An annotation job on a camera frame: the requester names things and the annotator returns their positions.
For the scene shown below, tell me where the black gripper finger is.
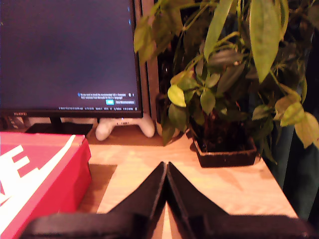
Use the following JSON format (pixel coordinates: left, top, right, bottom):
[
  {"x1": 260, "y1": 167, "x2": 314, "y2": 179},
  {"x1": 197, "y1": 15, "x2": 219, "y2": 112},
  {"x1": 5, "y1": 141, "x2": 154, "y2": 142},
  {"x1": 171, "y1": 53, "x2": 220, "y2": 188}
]
[
  {"x1": 166, "y1": 161, "x2": 230, "y2": 225},
  {"x1": 107, "y1": 161, "x2": 167, "y2": 225}
]

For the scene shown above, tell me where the white game controller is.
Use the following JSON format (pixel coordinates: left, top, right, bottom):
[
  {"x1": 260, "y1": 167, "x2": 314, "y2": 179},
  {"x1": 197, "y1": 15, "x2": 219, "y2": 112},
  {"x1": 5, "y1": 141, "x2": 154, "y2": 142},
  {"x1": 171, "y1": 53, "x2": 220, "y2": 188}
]
[{"x1": 95, "y1": 113, "x2": 156, "y2": 141}]

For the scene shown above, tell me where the red Nike shoebox with lid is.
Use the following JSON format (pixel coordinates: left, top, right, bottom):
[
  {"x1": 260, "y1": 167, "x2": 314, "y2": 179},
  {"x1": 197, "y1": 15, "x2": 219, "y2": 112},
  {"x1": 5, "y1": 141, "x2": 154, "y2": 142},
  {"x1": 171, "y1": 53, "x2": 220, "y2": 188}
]
[{"x1": 0, "y1": 131, "x2": 92, "y2": 239}]

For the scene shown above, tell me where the green leafy potted plant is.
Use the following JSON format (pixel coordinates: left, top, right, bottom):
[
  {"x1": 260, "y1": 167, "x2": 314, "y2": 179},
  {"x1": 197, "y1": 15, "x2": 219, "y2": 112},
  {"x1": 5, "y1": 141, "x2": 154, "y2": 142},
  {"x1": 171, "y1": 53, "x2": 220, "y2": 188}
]
[{"x1": 133, "y1": 0, "x2": 319, "y2": 165}]

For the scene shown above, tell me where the black square plant tray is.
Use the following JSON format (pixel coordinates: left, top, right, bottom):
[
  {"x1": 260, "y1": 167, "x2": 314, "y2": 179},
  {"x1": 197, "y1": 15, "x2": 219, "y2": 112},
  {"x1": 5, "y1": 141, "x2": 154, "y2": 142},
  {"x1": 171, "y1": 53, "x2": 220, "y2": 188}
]
[{"x1": 191, "y1": 135, "x2": 258, "y2": 168}]

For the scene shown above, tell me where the small white pot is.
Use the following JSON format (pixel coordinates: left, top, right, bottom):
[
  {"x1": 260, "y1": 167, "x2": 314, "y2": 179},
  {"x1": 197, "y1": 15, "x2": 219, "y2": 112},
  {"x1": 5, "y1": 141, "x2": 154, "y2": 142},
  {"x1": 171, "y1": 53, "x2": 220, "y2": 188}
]
[{"x1": 155, "y1": 119, "x2": 181, "y2": 139}]

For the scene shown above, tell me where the wide Huawei computer monitor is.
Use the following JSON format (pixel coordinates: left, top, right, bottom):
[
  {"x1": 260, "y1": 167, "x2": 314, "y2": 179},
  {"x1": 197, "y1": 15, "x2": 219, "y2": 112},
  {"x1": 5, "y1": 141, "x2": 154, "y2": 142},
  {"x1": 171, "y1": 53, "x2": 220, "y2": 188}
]
[{"x1": 0, "y1": 0, "x2": 145, "y2": 137}]

